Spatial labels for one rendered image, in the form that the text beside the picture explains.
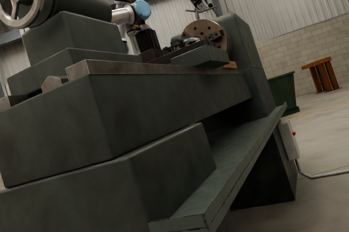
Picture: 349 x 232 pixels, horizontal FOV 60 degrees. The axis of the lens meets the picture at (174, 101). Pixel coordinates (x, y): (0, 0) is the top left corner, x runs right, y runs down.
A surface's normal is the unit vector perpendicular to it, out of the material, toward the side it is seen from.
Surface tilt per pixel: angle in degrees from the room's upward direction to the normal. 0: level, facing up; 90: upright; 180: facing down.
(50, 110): 90
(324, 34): 90
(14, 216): 90
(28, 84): 90
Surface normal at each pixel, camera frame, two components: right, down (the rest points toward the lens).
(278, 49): -0.11, -0.01
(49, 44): -0.40, 0.08
